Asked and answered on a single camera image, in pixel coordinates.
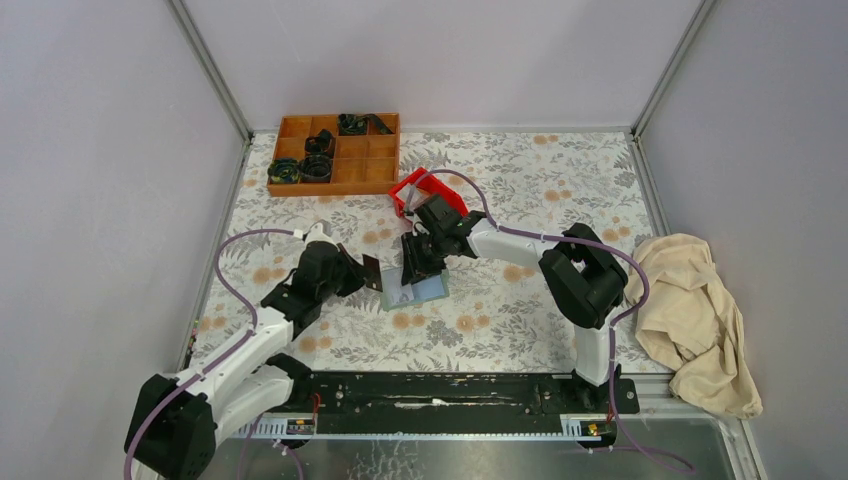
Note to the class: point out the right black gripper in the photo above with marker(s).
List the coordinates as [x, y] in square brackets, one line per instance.
[413, 264]

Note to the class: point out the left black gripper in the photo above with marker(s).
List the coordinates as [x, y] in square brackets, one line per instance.
[356, 271]

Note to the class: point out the green card holder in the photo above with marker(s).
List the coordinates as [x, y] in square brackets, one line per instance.
[395, 295]

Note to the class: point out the stack of credit cards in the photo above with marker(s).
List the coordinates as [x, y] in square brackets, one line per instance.
[411, 197]

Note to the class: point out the red plastic bin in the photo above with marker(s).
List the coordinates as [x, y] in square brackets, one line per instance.
[421, 185]

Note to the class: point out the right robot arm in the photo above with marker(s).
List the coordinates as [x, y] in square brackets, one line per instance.
[583, 276]

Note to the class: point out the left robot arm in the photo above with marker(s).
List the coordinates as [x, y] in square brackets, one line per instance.
[180, 420]

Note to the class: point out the orange compartment tray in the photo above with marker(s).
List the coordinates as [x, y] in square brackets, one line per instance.
[324, 155]

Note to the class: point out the beige crumpled cloth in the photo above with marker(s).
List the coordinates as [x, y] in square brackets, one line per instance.
[689, 322]

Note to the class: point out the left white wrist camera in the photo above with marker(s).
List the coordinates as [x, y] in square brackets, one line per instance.
[318, 232]

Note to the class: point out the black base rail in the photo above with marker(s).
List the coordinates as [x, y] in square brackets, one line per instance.
[509, 404]

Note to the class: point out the aluminium frame post left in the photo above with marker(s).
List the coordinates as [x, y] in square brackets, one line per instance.
[203, 55]

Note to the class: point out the aluminium frame post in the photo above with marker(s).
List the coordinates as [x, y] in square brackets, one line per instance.
[698, 20]
[203, 55]

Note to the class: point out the aluminium frame post right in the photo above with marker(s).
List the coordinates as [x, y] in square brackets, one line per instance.
[698, 20]

